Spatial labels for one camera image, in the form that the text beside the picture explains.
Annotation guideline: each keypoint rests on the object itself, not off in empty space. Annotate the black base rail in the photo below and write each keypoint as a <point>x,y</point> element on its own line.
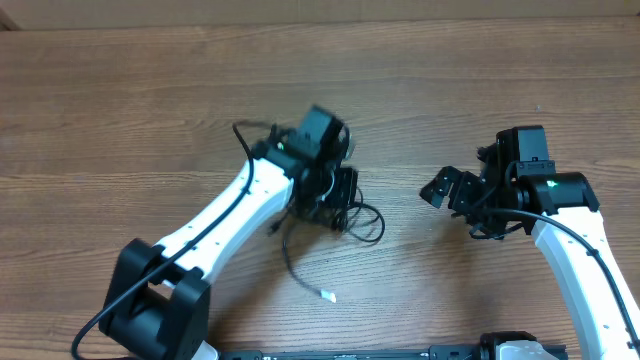
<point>494,345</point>

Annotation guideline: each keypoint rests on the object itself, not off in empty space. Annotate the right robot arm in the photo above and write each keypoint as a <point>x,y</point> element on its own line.
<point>519,188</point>

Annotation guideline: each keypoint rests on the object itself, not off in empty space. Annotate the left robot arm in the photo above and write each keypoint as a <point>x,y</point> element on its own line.
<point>158,301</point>

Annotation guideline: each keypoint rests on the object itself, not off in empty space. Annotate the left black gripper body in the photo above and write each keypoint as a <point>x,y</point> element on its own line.
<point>343,189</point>

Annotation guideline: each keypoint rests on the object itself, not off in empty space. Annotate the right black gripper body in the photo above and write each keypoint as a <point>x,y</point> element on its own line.
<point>463,189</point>

